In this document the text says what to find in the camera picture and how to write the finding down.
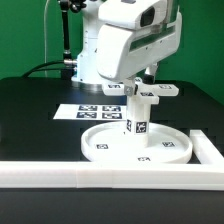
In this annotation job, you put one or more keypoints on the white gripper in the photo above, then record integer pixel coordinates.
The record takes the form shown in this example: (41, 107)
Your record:
(121, 53)

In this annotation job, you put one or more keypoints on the white cross-shaped table base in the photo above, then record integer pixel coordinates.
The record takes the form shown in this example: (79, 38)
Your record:
(148, 93)

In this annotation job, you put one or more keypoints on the white round table top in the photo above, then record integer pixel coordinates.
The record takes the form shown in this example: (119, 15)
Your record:
(109, 142)

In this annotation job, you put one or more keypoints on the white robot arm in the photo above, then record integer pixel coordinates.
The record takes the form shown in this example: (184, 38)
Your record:
(87, 74)

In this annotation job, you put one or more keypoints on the white sheet with markers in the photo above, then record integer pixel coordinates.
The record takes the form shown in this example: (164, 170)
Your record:
(90, 112)

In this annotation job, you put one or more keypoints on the white L-shaped fence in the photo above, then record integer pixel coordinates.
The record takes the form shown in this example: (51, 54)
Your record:
(207, 174)

